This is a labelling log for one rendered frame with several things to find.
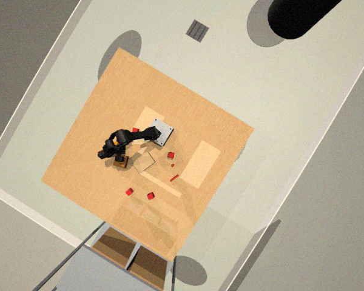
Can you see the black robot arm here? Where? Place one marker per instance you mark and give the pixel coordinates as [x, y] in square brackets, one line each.
[124, 137]

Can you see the tan board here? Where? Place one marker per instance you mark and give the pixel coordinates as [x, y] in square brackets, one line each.
[143, 162]

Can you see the brown square block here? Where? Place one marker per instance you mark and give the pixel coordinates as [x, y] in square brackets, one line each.
[122, 164]

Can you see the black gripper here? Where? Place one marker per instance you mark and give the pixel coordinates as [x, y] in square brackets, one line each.
[120, 158]

